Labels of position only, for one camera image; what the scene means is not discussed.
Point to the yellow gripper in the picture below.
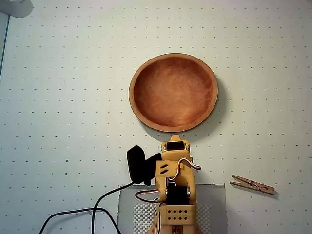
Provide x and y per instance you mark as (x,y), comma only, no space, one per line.
(174,154)

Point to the wooden clothespin with metal spring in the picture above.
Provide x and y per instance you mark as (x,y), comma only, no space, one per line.
(258,186)

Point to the tan perforated robot base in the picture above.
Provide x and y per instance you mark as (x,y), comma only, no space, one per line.
(195,229)

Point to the brown wooden bowl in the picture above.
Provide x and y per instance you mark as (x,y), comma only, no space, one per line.
(174,95)

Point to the white textured anti-slip mat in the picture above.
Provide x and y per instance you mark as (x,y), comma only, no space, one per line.
(143,214)

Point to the white dotted grid mat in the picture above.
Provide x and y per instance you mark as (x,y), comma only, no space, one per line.
(61,97)

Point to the white round object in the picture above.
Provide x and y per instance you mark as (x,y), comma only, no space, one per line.
(14,7)

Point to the grey base plate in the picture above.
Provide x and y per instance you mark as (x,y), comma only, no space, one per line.
(212,195)

